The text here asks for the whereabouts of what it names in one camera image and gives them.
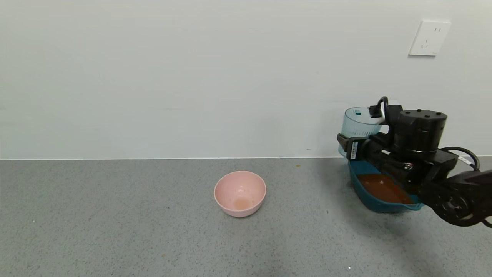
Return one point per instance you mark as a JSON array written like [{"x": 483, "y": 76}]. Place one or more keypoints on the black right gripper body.
[{"x": 353, "y": 149}]

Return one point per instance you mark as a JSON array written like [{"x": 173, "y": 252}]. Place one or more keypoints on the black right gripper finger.
[{"x": 343, "y": 140}]

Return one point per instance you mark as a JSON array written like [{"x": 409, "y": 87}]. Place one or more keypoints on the transparent ribbed blue cup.
[{"x": 357, "y": 125}]

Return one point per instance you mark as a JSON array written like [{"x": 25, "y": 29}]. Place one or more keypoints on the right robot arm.
[{"x": 461, "y": 200}]

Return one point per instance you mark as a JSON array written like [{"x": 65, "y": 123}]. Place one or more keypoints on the teal plastic tray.
[{"x": 378, "y": 204}]

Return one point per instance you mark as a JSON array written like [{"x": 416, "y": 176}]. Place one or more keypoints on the pink plastic bowl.
[{"x": 240, "y": 192}]

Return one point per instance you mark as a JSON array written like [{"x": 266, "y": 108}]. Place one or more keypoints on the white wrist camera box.
[{"x": 381, "y": 115}]

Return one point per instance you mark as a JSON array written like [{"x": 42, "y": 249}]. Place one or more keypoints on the white wall socket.
[{"x": 429, "y": 37}]

